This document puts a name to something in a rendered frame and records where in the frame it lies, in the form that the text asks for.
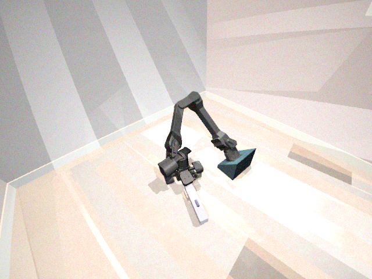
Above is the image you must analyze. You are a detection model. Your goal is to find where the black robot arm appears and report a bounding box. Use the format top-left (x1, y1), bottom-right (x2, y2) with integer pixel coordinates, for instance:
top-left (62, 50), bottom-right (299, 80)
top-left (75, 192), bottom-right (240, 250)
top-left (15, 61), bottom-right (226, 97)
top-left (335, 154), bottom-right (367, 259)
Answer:
top-left (158, 91), bottom-right (242, 186)

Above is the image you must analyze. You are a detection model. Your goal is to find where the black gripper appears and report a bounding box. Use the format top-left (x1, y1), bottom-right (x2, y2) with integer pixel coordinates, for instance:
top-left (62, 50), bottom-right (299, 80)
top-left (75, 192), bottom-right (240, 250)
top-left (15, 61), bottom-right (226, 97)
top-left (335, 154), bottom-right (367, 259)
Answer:
top-left (164, 161), bottom-right (203, 185)

